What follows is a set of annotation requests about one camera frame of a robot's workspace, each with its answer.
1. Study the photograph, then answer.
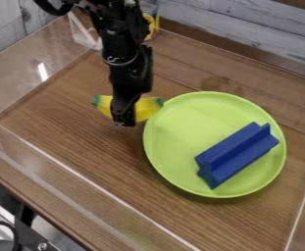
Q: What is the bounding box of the black metal table leg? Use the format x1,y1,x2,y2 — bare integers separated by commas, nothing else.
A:
14,205,60,251

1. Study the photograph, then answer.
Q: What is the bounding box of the green round plate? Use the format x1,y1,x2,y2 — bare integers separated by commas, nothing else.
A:
143,91,286,198

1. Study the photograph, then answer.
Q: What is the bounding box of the clear acrylic tray wall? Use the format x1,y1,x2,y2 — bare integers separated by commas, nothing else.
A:
0,125,199,251

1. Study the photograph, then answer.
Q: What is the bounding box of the clear acrylic corner bracket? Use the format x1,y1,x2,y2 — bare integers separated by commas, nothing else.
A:
68,12,101,51

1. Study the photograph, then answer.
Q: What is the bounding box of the yellow toy banana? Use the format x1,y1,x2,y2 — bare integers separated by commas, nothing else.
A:
91,95,164,123

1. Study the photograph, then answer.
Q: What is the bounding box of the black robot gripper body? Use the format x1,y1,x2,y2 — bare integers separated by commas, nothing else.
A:
101,45,152,103

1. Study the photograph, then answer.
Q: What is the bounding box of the blue T-shaped block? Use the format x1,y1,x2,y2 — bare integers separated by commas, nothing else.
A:
195,123,278,189

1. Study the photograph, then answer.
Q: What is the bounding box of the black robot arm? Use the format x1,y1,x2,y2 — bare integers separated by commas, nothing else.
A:
32,0,152,126

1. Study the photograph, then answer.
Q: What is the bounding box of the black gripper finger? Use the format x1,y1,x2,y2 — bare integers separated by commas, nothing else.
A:
109,99,136,126

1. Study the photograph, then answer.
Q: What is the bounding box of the yellow labelled tin can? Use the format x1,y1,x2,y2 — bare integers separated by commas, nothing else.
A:
143,12,159,40

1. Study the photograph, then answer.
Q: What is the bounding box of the black cable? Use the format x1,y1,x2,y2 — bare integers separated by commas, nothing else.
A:
0,220,20,251

